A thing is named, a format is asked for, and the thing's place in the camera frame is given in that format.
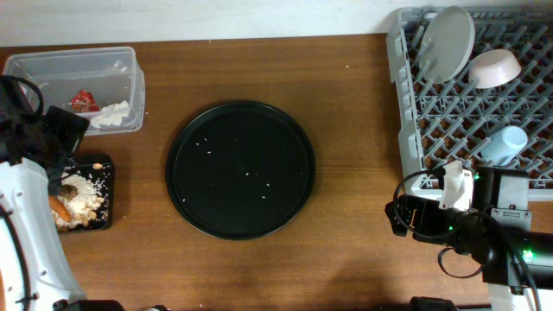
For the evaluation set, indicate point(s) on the red snack wrapper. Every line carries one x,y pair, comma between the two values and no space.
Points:
84,102

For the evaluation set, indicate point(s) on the clear plastic bin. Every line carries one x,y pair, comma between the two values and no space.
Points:
111,75

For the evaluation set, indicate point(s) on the rice and peanut shell scraps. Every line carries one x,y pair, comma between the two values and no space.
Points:
90,209

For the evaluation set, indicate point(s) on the round black serving tray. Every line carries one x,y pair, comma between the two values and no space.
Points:
240,170

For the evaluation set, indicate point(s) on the grey round plate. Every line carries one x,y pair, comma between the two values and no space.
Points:
449,41

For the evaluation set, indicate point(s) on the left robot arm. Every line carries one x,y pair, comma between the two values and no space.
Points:
36,142

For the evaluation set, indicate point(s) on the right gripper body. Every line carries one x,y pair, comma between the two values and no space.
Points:
432,219

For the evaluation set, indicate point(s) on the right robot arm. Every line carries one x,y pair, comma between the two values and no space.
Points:
484,214

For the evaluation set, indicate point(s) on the orange carrot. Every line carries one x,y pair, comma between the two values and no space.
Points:
57,206

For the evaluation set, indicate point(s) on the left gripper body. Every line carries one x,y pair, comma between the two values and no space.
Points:
66,134

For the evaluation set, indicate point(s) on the white tissue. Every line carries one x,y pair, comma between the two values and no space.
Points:
111,115

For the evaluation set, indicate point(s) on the black rectangular waste tray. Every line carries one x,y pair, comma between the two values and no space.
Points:
89,159

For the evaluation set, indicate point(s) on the pink bowl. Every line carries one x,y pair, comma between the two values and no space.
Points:
494,68

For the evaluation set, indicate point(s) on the grey dishwasher rack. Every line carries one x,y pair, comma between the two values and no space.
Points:
454,120

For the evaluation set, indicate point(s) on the brown walnut shell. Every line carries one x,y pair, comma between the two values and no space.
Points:
68,192

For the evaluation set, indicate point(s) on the light blue cup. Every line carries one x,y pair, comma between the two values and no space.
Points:
504,145

